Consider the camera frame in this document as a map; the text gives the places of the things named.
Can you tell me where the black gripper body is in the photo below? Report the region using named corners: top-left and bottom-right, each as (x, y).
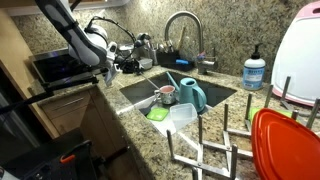
top-left (114, 56), bottom-right (135, 74)

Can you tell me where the steel sink basin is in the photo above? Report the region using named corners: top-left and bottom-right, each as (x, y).
top-left (119, 70), bottom-right (238, 138)

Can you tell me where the grey bowl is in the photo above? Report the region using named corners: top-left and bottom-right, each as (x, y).
top-left (139, 58), bottom-right (154, 71)

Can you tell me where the steel pot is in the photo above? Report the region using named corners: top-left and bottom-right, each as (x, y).
top-left (118, 44), bottom-right (136, 58)

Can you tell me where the perforated metal utensil holder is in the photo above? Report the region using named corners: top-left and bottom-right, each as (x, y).
top-left (146, 46), bottom-right (159, 67)

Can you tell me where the black ladle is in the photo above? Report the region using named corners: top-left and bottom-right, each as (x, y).
top-left (134, 32), bottom-right (152, 48)

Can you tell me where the black utensil caddy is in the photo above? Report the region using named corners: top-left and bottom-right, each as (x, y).
top-left (155, 49), bottom-right (196, 73)

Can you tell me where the pink patterned mug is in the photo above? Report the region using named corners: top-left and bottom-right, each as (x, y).
top-left (153, 85), bottom-right (177, 106)

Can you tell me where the grey spatula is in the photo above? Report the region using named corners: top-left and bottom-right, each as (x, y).
top-left (138, 94), bottom-right (161, 117)

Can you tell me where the wooden spoon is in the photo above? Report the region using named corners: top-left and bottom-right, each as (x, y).
top-left (176, 26), bottom-right (187, 51)

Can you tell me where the teal watering can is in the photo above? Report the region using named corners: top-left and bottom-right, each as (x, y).
top-left (165, 71), bottom-right (208, 114)

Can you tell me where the clear plastic container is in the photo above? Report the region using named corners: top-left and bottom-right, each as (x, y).
top-left (169, 102), bottom-right (198, 131)

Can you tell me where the steel gooseneck faucet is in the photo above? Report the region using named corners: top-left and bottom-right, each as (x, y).
top-left (163, 10), bottom-right (218, 76)

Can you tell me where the wooden drawer cabinet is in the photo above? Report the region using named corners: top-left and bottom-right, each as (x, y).
top-left (38, 84), bottom-right (131, 161)

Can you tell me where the wooden side panel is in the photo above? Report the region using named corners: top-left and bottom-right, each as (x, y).
top-left (0, 9), bottom-right (60, 139)

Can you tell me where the metal peg dish rack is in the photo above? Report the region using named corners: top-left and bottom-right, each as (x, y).
top-left (165, 75), bottom-right (320, 180)

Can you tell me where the blue label soap bottle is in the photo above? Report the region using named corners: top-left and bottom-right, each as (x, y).
top-left (242, 43), bottom-right (267, 92)

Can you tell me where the white pink-rimmed cutting board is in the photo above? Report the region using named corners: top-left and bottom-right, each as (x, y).
top-left (271, 0), bottom-right (320, 108)

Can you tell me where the orange plastic lid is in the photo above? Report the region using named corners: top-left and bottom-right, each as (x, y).
top-left (251, 108), bottom-right (320, 180)

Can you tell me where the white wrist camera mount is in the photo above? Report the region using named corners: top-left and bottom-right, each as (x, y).
top-left (103, 63), bottom-right (123, 87)

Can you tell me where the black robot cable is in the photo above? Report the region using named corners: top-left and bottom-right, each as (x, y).
top-left (87, 15), bottom-right (138, 46)

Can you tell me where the black case orange handle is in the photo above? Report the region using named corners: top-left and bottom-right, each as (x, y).
top-left (0, 128), bottom-right (98, 180)

